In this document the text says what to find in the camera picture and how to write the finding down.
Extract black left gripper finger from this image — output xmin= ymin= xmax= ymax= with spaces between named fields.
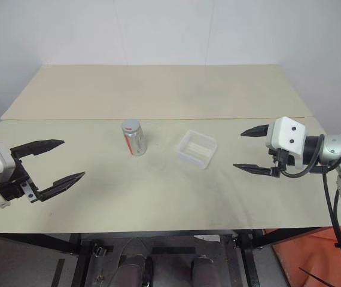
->
xmin=10 ymin=138 xmax=66 ymax=161
xmin=35 ymin=171 xmax=87 ymax=202

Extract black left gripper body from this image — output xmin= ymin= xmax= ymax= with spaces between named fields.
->
xmin=0 ymin=154 xmax=39 ymax=204

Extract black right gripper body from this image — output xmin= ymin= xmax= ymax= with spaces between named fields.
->
xmin=267 ymin=147 xmax=296 ymax=178

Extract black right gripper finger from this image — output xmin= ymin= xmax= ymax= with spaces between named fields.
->
xmin=240 ymin=124 xmax=269 ymax=139
xmin=233 ymin=163 xmax=273 ymax=176

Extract clear plastic jar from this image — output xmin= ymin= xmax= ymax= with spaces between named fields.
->
xmin=121 ymin=126 xmax=147 ymax=157

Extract clear plastic tray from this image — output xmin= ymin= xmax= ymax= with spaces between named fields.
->
xmin=175 ymin=129 xmax=219 ymax=171

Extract narrow black floor strip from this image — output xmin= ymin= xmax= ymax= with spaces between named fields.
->
xmin=51 ymin=258 xmax=66 ymax=286

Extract orange sheet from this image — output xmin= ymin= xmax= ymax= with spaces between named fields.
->
xmin=271 ymin=223 xmax=341 ymax=287

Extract dark rounded shape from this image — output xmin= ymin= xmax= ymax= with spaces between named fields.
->
xmin=118 ymin=254 xmax=154 ymax=287
xmin=190 ymin=254 xmax=218 ymax=287

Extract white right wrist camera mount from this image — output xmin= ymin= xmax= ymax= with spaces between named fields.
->
xmin=265 ymin=116 xmax=307 ymax=170

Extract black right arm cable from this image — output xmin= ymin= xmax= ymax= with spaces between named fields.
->
xmin=279 ymin=134 xmax=341 ymax=273

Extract black table frame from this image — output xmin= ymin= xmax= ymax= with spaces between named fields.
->
xmin=0 ymin=227 xmax=327 ymax=287

